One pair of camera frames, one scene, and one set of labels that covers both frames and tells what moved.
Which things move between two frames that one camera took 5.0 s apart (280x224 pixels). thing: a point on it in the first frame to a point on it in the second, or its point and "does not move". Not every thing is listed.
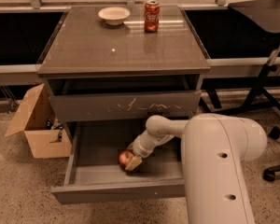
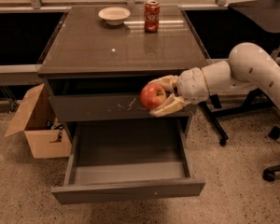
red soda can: x=151 y=16 does not move
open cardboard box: x=47 y=135 does not move
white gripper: x=143 y=148 to x=192 y=85
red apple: x=125 y=158 to x=152 y=96
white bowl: x=114 y=15 does not move
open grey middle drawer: x=93 y=172 does not move
